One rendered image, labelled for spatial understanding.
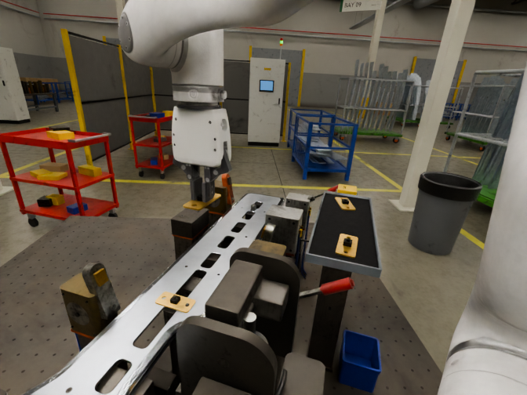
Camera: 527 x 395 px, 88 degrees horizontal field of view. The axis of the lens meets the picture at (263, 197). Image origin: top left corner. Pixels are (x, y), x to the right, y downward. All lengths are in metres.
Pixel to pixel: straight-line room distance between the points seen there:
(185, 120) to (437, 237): 2.84
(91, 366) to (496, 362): 0.58
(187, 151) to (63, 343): 0.79
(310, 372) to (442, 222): 2.67
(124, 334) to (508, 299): 0.59
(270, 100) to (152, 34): 6.58
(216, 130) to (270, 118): 6.52
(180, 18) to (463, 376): 0.49
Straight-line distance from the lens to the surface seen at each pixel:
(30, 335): 1.20
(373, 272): 0.55
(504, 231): 0.30
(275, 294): 0.45
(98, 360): 0.63
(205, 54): 0.47
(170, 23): 0.38
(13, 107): 10.87
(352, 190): 0.93
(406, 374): 1.04
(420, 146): 3.98
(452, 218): 3.04
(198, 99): 0.47
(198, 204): 0.53
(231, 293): 0.41
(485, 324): 0.43
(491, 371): 0.40
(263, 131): 7.02
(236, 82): 7.74
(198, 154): 0.50
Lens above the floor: 1.46
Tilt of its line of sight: 22 degrees down
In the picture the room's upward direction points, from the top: 3 degrees clockwise
